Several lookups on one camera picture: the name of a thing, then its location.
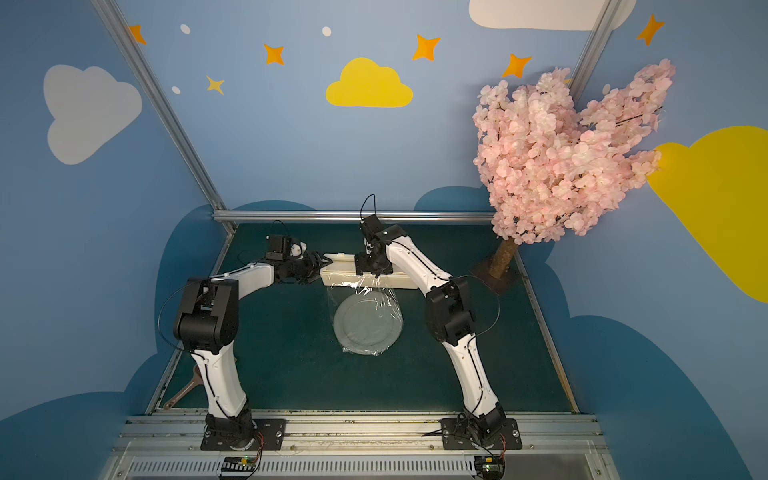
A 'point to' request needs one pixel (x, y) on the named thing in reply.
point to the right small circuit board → (489, 467)
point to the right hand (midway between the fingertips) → (368, 268)
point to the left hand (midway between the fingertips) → (330, 262)
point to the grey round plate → (368, 323)
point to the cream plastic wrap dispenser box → (339, 268)
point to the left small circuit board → (238, 466)
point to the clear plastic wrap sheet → (336, 294)
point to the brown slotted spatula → (197, 380)
